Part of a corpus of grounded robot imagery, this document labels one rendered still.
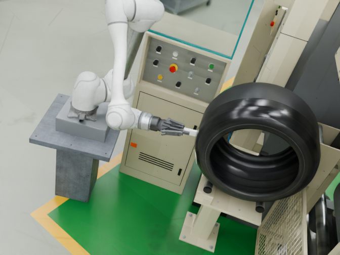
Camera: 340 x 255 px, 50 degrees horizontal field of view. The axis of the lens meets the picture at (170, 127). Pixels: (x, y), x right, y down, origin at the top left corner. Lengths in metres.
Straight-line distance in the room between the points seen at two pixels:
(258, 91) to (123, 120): 0.62
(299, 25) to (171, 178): 1.64
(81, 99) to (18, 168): 1.02
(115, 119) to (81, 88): 0.64
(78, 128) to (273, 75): 1.21
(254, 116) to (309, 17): 0.51
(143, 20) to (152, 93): 0.67
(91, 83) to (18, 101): 1.55
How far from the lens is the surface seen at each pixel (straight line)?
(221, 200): 2.03
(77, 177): 2.68
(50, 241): 2.68
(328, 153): 2.08
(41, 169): 3.07
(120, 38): 1.90
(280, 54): 1.85
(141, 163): 2.92
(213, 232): 2.90
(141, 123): 1.83
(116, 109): 1.68
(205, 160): 1.76
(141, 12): 1.96
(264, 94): 1.67
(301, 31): 1.81
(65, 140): 2.36
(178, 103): 2.49
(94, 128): 2.31
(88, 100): 2.29
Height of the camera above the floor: 2.28
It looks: 39 degrees down
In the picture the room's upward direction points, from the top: 16 degrees clockwise
